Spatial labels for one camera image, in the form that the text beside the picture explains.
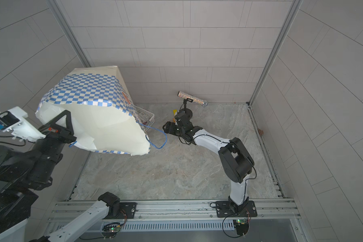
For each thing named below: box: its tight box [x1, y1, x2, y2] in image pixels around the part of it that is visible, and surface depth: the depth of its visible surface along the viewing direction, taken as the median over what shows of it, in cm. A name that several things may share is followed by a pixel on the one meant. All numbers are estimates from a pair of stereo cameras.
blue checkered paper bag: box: [35, 65, 151, 155], surface depth 46 cm
